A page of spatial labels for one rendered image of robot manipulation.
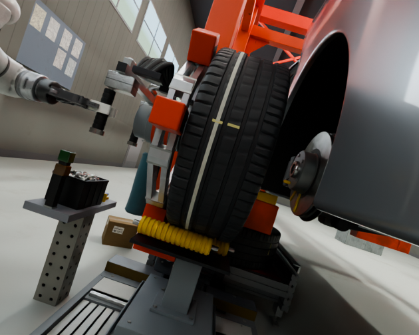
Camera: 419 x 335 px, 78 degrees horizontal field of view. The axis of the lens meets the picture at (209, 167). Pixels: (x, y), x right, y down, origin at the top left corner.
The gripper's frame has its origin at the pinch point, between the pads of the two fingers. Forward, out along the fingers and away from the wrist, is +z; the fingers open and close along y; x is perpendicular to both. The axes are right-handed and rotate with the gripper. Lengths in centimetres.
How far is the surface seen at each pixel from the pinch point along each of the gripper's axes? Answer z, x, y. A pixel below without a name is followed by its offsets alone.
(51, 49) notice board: -268, 98, -316
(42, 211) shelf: -13.7, -39.7, -8.7
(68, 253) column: -9, -60, -28
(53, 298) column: -9, -80, -28
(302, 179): 69, -1, -8
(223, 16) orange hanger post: 18, 74, -58
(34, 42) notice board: -269, 91, -283
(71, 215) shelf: -3.9, -38.4, -10.0
